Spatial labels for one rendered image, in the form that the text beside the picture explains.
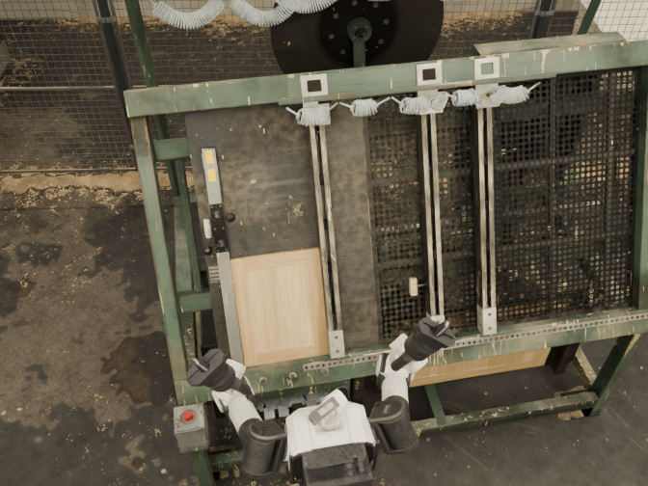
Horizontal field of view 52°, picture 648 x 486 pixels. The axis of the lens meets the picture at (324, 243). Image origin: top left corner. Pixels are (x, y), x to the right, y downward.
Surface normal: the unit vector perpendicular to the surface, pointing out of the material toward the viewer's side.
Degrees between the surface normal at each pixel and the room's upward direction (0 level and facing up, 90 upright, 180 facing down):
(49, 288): 0
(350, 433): 0
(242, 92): 60
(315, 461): 0
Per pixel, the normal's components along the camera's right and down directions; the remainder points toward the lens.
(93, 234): 0.00, -0.70
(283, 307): 0.15, 0.26
